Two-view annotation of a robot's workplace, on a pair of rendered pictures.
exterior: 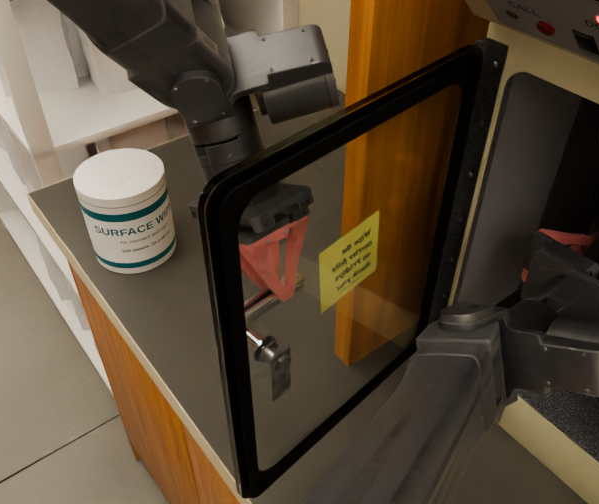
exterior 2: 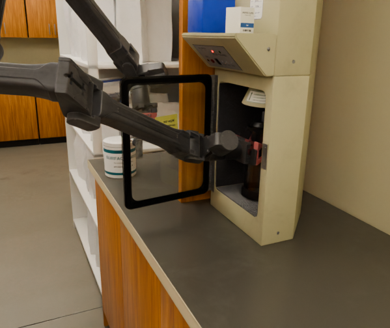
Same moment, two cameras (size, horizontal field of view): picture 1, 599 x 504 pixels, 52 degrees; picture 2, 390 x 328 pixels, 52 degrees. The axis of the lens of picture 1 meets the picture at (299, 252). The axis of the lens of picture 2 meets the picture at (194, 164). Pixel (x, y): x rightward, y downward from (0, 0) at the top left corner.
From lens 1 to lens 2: 0.85 m
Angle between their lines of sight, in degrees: 27
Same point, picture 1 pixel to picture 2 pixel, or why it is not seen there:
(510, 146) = (225, 109)
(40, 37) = not seen: hidden behind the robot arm
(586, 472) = (247, 220)
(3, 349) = (56, 273)
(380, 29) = (185, 70)
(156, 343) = (116, 192)
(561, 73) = (226, 78)
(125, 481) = not seen: outside the picture
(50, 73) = (109, 133)
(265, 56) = (148, 67)
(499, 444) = (226, 222)
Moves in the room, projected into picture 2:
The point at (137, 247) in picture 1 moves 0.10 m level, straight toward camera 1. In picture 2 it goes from (119, 166) to (117, 174)
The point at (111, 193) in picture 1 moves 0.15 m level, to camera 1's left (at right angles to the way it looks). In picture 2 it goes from (114, 142) to (79, 140)
